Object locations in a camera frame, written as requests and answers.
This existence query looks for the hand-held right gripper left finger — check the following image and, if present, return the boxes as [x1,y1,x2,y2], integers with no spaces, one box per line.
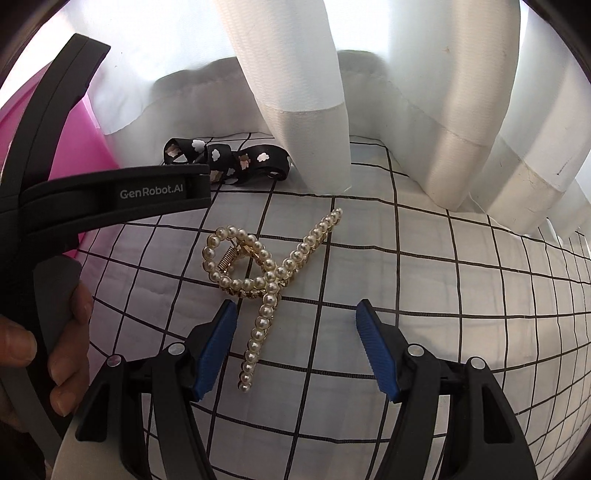
[74,299,238,480]

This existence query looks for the white sheer curtain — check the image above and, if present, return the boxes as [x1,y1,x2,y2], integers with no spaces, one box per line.
[88,0,591,259]

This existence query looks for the black patterned bow hair clip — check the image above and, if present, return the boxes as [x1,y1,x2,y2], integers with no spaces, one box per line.
[163,137,293,184]

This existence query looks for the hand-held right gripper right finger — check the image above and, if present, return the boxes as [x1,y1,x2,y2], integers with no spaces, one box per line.
[355,298,539,480]

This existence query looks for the person's left hand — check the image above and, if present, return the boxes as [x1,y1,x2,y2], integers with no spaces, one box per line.
[0,281,92,432]

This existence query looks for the pink plastic storage bin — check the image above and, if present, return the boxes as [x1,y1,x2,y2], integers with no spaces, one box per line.
[0,60,123,263]

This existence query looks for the white black grid tablecloth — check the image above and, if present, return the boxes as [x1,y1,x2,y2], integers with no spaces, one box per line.
[76,131,591,480]

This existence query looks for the pearl hair claw clip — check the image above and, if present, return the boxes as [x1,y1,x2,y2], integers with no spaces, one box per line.
[202,208,345,394]

